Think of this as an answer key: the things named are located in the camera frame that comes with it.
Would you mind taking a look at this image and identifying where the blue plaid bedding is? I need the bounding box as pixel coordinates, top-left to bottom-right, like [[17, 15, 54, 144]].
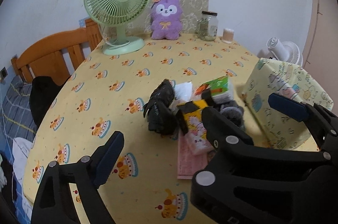
[[0, 75, 38, 150]]

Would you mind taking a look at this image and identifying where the purple plush toy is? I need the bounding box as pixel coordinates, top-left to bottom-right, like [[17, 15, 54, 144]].
[[150, 0, 183, 41]]

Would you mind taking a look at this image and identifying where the grey cloth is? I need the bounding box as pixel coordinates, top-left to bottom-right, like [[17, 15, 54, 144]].
[[213, 100, 247, 132]]

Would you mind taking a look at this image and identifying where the black plastic bag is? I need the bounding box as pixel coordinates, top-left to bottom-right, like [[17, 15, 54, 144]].
[[143, 78, 188, 138]]

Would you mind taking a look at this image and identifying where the green tissue pack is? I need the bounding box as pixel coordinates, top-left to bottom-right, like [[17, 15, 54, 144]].
[[195, 76, 234, 105]]

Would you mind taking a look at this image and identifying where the yellow cartoon tissue pack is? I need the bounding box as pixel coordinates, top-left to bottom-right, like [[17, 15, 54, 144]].
[[176, 99, 212, 156]]

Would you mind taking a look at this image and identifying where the black garment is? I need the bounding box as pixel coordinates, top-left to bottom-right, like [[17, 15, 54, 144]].
[[29, 76, 72, 130]]

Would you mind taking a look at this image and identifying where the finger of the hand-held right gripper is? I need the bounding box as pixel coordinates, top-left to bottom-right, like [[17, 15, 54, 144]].
[[268, 93, 338, 158], [191, 106, 338, 224]]

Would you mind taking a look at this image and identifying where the pink towel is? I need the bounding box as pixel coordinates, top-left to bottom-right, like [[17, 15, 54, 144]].
[[177, 131, 212, 180]]

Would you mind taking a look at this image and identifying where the cotton swab container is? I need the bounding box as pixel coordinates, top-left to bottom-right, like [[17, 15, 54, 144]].
[[222, 28, 233, 44]]

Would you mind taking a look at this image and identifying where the beige patterned board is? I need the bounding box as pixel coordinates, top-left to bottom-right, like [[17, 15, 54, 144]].
[[126, 0, 211, 37]]

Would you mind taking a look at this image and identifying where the wooden bed headboard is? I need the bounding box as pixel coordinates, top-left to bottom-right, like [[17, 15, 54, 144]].
[[11, 18, 104, 87]]

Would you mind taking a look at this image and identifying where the yellow cartoon storage box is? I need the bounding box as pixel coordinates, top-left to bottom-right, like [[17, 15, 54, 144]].
[[242, 57, 334, 150]]

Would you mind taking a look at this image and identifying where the white fan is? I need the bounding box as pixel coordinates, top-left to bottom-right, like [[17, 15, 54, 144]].
[[257, 37, 303, 66]]

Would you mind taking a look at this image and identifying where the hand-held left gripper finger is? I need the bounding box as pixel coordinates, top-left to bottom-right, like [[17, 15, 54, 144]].
[[32, 131, 125, 224]]

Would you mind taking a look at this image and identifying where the glass jar with dark lid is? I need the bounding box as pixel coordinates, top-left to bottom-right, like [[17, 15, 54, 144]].
[[197, 11, 218, 41]]

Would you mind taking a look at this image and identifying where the yellow cake print tablecloth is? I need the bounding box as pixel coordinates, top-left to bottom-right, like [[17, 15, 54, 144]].
[[22, 33, 321, 224]]

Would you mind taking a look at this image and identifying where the white bed cloth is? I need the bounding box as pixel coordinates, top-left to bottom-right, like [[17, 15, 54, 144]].
[[12, 137, 35, 180]]

